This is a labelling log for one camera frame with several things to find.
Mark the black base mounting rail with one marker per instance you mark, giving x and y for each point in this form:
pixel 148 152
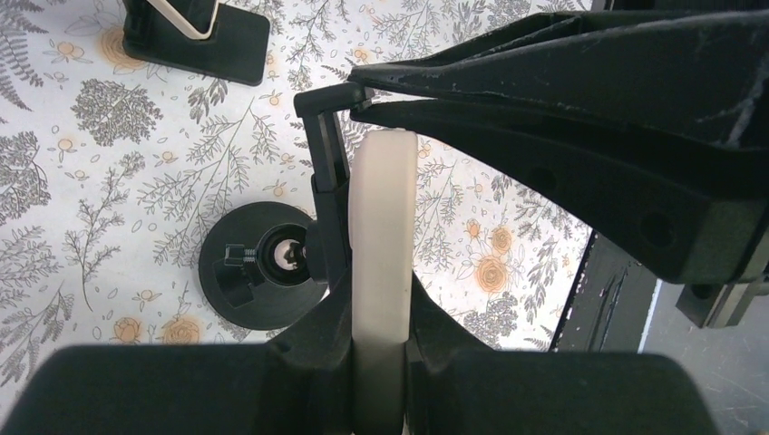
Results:
pixel 609 304

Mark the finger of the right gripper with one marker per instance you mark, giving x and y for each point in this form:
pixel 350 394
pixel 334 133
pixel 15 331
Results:
pixel 689 212
pixel 701 76

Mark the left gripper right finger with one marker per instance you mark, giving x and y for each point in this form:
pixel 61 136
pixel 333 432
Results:
pixel 456 384

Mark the black folding phone stand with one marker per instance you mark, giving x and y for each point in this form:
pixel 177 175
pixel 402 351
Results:
pixel 236 50

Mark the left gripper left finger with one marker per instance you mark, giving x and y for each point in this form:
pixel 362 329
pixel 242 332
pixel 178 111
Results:
pixel 299 382

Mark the black round-base stand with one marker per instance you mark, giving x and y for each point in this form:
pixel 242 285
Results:
pixel 264 265

